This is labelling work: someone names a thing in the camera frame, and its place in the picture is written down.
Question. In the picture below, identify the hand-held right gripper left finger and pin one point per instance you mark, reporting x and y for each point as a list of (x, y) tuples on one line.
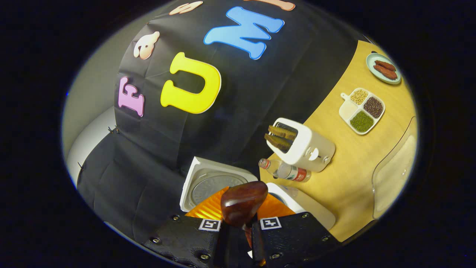
[(178, 238)]

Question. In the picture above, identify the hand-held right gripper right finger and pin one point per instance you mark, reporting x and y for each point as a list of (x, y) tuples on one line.
[(293, 238)]

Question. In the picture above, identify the clear plastic rice box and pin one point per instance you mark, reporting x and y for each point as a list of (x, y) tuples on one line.
[(386, 186)]

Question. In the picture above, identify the clear plastic water bottle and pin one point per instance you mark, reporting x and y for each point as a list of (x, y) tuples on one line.
[(286, 171)]

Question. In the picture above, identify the white toaster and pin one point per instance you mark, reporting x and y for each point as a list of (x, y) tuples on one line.
[(312, 149)]

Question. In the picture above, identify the brown toast slice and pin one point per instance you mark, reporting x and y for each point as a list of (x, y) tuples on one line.
[(282, 132), (277, 143)]

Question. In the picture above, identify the green mung beans pile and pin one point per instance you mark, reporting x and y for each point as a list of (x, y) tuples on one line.
[(361, 121)]

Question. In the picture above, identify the white divided grain dish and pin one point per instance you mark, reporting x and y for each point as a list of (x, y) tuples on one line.
[(357, 108)]

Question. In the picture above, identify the black backdrop cloth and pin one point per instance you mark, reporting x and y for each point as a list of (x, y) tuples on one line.
[(260, 93)]

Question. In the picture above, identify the dark red beans pile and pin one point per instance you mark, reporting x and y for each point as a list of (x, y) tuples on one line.
[(373, 107)]

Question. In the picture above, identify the yellow soybeans pile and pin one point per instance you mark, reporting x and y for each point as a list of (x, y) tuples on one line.
[(359, 96)]

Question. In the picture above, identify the brown meat slice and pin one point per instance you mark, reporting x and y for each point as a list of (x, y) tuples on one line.
[(385, 65), (385, 72)]

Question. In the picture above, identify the pale green plate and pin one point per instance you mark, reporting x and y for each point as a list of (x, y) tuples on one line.
[(372, 63)]

